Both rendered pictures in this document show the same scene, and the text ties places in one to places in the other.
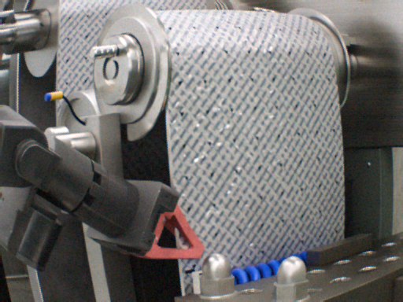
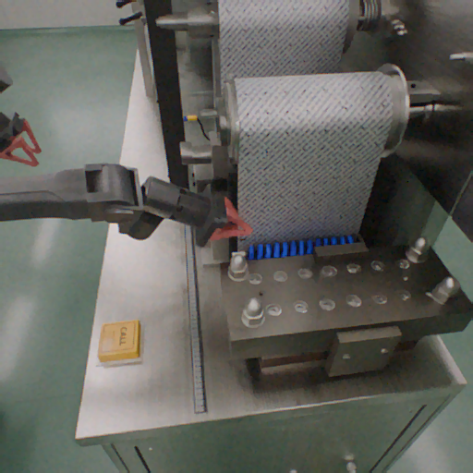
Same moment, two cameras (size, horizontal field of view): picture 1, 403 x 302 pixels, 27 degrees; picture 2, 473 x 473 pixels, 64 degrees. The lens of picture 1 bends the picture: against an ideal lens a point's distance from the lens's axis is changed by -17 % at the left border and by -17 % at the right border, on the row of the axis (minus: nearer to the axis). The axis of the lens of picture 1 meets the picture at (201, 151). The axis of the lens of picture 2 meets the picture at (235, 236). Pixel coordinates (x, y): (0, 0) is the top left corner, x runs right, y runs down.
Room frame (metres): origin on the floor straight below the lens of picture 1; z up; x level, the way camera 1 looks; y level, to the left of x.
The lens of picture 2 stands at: (0.45, -0.21, 1.53)
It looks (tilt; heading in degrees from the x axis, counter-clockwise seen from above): 43 degrees down; 29
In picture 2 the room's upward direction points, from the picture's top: straight up
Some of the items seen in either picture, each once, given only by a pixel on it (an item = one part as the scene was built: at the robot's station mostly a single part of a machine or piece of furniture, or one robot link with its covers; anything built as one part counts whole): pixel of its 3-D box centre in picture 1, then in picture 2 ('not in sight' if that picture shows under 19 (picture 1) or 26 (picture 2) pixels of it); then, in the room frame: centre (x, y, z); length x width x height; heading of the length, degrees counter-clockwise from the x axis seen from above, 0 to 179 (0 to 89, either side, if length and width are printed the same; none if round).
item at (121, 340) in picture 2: not in sight; (119, 340); (0.68, 0.16, 0.91); 0.07 x 0.07 x 0.02; 36
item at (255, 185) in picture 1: (270, 200); (303, 209); (0.97, -0.07, 1.10); 0.23 x 0.01 x 0.18; 126
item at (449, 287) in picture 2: not in sight; (448, 287); (0.96, -0.33, 1.05); 0.04 x 0.04 x 0.04
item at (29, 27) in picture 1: (24, 31); (203, 20); (1.14, 0.23, 1.33); 0.06 x 0.06 x 0.06; 36
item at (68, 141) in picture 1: (56, 145); (187, 152); (0.93, 0.15, 1.18); 0.04 x 0.02 x 0.04; 36
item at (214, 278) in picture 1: (216, 274); (238, 264); (0.84, -0.01, 1.05); 0.04 x 0.04 x 0.04
